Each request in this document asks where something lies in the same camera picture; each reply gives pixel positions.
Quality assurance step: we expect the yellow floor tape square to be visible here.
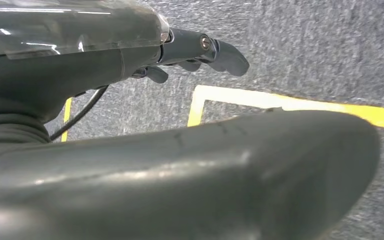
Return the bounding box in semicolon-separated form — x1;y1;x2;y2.
186;84;384;133

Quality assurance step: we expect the black left camera cable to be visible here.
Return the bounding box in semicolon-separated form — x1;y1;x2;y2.
48;85;110;142

